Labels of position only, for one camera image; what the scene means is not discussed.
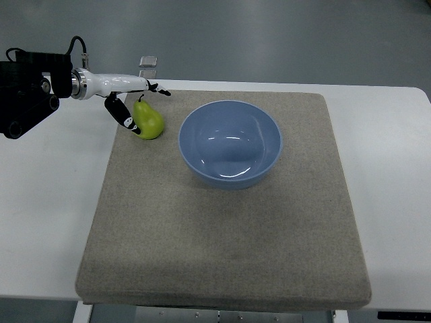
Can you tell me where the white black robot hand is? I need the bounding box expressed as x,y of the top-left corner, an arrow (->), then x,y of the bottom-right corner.
71,68 -> 171,135

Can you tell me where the green pear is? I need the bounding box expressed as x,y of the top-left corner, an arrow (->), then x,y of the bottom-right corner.
132,95 -> 164,140

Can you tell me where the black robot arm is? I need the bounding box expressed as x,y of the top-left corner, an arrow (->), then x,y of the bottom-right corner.
1,48 -> 72,139

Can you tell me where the blue ceramic bowl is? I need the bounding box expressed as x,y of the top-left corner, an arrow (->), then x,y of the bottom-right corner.
178,100 -> 284,190

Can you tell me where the lower silver floor plate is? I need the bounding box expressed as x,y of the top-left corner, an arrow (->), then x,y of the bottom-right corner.
139,69 -> 157,79

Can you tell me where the grey felt mat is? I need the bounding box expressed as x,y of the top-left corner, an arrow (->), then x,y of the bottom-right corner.
75,91 -> 372,312

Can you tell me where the black table control panel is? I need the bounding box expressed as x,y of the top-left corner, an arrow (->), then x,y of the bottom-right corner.
377,311 -> 431,322

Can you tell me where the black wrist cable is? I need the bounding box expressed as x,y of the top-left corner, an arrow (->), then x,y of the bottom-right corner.
5,35 -> 90,69

